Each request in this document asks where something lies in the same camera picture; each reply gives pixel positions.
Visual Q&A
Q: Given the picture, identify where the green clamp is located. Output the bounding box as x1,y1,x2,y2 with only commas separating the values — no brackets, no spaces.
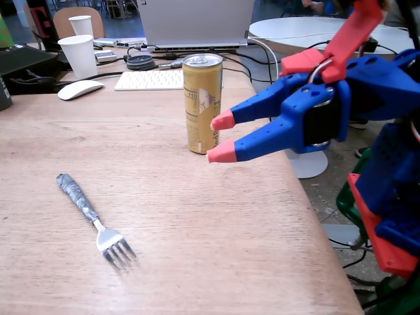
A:
336,148,373,232
375,275,420,315

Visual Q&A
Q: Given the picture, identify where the white keyboard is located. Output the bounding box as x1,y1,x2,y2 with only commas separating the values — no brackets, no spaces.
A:
114,70,184,91

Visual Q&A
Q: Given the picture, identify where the small white box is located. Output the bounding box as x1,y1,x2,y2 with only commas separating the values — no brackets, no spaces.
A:
94,51,117,63

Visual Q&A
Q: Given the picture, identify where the round white table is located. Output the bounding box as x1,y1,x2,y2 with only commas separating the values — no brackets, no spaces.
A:
248,16,415,180

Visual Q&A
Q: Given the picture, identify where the silver flat notebook device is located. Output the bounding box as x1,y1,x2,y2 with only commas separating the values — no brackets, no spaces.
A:
93,37,121,47

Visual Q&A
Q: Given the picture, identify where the white laptop cable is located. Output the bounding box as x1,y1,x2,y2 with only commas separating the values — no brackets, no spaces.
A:
246,36,280,79

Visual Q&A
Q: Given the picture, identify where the blue gripper body black motor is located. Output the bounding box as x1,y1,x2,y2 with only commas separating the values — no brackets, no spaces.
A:
288,54,404,145

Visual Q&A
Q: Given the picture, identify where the large white paper cup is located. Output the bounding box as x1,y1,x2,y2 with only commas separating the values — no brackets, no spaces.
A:
57,34,98,80

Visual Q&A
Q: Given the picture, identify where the black laptop cable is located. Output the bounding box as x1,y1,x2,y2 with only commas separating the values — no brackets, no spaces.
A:
222,53,275,83

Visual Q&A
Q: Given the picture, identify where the white computer mouse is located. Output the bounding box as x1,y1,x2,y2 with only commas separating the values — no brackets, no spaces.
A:
57,79,105,101

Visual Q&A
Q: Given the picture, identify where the yellow energy drink can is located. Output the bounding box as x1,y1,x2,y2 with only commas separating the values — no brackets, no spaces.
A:
182,52,224,155

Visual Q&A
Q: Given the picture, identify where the wooden chair back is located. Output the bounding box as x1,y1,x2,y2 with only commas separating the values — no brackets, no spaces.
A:
52,7,106,40

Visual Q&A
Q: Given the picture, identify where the black flat box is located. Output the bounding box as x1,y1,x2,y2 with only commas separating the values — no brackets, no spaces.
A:
0,45,72,96

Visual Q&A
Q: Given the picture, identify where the long black cable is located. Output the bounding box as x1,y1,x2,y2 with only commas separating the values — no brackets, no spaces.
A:
54,71,128,88

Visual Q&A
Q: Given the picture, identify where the small white paper cup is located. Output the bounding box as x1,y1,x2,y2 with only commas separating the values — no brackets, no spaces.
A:
68,15,95,37

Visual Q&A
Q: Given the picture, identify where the fork with grey taped handle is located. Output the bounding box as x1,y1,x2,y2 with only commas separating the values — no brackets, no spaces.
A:
56,173,138,270

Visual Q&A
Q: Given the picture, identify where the tool with grey taped handle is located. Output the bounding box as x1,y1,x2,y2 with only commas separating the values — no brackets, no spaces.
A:
158,58,183,70

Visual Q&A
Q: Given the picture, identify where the silver laptop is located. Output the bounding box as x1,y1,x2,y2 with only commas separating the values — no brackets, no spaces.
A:
137,0,255,53

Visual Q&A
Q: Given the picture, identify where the green object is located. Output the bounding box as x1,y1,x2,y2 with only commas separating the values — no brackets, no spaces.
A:
0,12,16,49

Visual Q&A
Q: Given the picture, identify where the black sign with magenta letter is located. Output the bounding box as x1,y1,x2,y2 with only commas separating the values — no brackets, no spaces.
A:
26,0,60,52

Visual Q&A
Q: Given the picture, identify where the blue gripper finger with pink tip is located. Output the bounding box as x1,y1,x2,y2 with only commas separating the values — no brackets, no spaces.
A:
210,78,292,131
206,83,336,164

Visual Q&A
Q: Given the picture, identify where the red camera mount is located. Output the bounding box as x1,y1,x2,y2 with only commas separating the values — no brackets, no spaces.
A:
280,0,385,85

